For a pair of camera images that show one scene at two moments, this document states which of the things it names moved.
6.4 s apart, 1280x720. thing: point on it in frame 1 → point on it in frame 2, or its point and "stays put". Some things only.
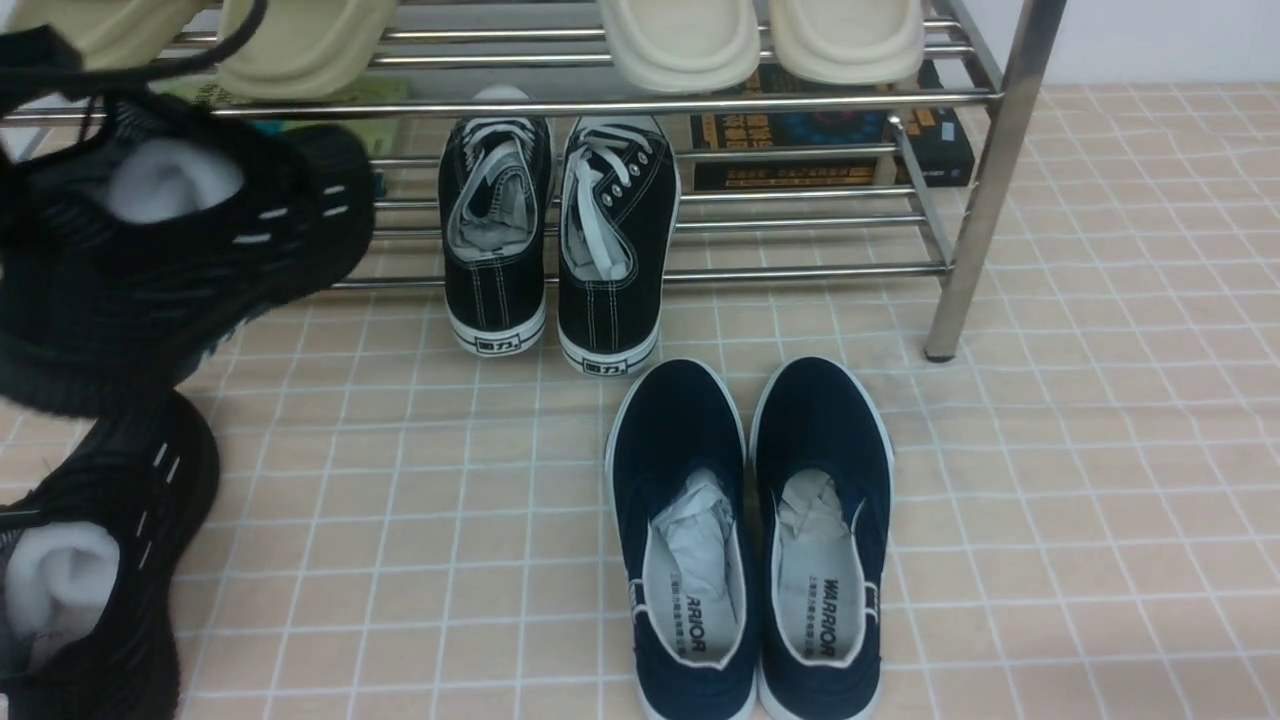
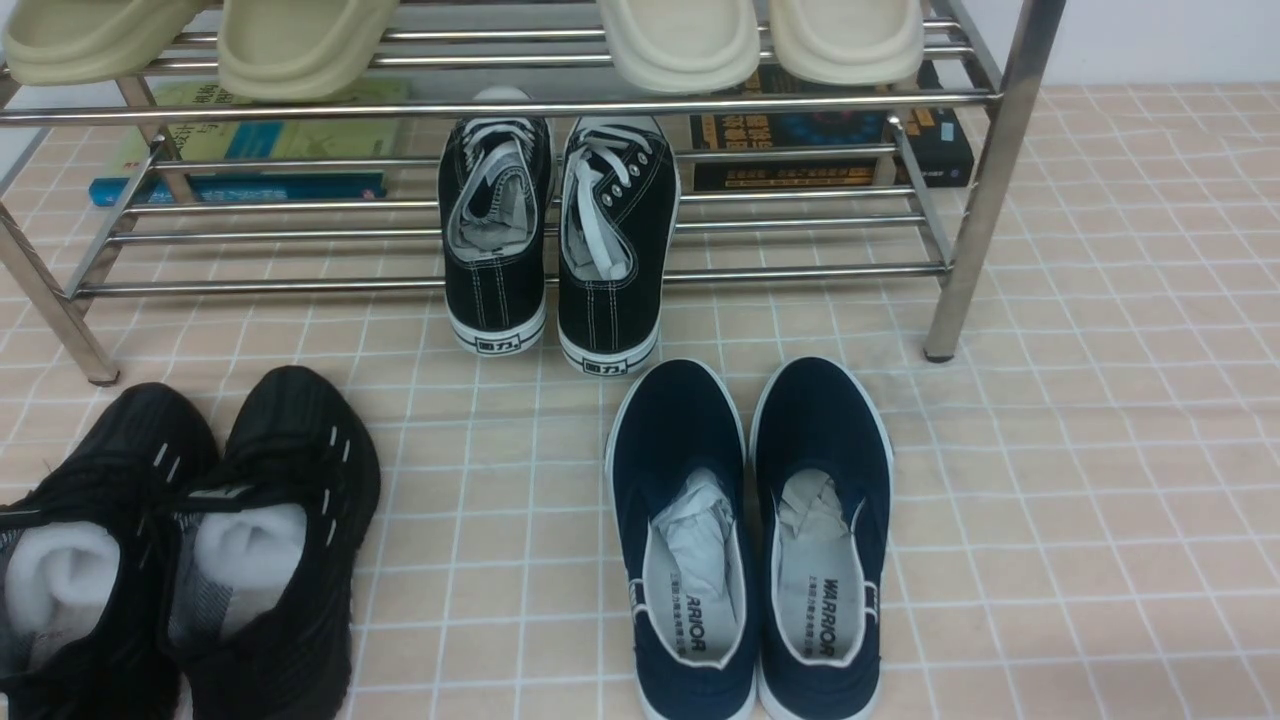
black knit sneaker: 92,564 stays put
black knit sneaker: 138,234 → 261,556
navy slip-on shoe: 679,501 stays put
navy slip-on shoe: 821,469 stays put
